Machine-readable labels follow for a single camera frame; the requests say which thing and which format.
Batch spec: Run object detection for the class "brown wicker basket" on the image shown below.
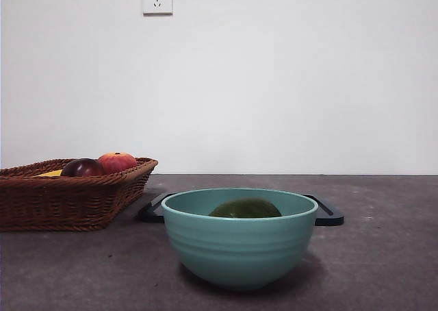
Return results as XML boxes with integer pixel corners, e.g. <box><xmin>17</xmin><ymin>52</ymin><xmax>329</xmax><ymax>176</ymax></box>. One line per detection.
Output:
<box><xmin>0</xmin><ymin>157</ymin><xmax>159</xmax><ymax>232</ymax></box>

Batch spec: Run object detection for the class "teal ceramic bowl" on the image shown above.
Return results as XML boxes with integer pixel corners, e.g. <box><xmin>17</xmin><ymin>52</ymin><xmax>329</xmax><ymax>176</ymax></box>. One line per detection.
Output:
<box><xmin>160</xmin><ymin>187</ymin><xmax>318</xmax><ymax>292</ymax></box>

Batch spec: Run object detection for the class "dark purple plum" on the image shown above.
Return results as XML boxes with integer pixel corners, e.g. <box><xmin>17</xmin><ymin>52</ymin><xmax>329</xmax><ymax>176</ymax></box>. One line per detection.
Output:
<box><xmin>60</xmin><ymin>158</ymin><xmax>105</xmax><ymax>178</ymax></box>

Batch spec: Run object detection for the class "red peach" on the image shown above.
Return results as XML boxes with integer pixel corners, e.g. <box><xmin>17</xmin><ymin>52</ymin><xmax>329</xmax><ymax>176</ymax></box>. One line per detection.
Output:
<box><xmin>97</xmin><ymin>151</ymin><xmax>138</xmax><ymax>175</ymax></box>

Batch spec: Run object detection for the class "black rectangular tray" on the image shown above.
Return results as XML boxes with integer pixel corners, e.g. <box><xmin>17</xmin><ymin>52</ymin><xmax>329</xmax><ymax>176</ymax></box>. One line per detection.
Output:
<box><xmin>137</xmin><ymin>192</ymin><xmax>346</xmax><ymax>227</ymax></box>

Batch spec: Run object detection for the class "green avocado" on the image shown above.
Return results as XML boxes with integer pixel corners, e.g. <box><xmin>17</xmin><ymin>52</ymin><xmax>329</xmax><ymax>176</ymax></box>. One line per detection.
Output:
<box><xmin>208</xmin><ymin>197</ymin><xmax>283</xmax><ymax>219</ymax></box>

